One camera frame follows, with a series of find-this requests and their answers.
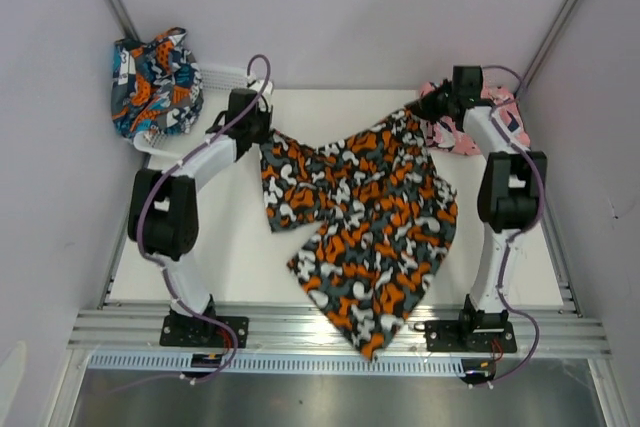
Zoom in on white slotted cable duct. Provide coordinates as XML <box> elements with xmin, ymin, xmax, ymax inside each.
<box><xmin>88</xmin><ymin>351</ymin><xmax>465</xmax><ymax>377</ymax></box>

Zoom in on right aluminium frame post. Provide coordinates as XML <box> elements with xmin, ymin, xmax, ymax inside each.
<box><xmin>516</xmin><ymin>0</ymin><xmax>583</xmax><ymax>98</ymax></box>

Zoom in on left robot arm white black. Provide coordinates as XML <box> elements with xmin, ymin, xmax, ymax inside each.
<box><xmin>128</xmin><ymin>80</ymin><xmax>273</xmax><ymax>347</ymax></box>

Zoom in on aluminium mounting rail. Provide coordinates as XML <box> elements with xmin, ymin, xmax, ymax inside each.
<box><xmin>68</xmin><ymin>303</ymin><xmax>612</xmax><ymax>359</ymax></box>

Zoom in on orange camouflage shorts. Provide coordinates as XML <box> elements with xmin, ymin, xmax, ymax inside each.
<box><xmin>260</xmin><ymin>108</ymin><xmax>458</xmax><ymax>360</ymax></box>

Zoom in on white plastic basket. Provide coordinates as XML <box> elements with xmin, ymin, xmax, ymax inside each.
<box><xmin>132</xmin><ymin>64</ymin><xmax>256</xmax><ymax>160</ymax></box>

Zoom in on blue orange patterned shorts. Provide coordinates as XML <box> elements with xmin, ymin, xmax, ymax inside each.
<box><xmin>111</xmin><ymin>27</ymin><xmax>200</xmax><ymax>140</ymax></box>

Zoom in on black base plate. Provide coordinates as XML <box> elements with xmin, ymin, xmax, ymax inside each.
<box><xmin>159</xmin><ymin>312</ymin><xmax>249</xmax><ymax>349</ymax></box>
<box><xmin>424</xmin><ymin>320</ymin><xmax>517</xmax><ymax>354</ymax></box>

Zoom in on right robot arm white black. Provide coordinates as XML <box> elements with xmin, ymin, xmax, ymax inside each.
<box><xmin>407</xmin><ymin>66</ymin><xmax>547</xmax><ymax>353</ymax></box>

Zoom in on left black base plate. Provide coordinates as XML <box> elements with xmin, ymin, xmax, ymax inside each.
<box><xmin>159</xmin><ymin>312</ymin><xmax>249</xmax><ymax>349</ymax></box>

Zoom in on pink shark print shorts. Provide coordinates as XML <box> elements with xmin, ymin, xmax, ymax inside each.
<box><xmin>420</xmin><ymin>87</ymin><xmax>531</xmax><ymax>157</ymax></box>

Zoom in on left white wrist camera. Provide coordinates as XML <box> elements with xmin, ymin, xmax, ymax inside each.
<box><xmin>247</xmin><ymin>78</ymin><xmax>274</xmax><ymax>97</ymax></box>

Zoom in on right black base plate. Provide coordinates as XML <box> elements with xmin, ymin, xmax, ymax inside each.
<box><xmin>424</xmin><ymin>320</ymin><xmax>517</xmax><ymax>354</ymax></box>

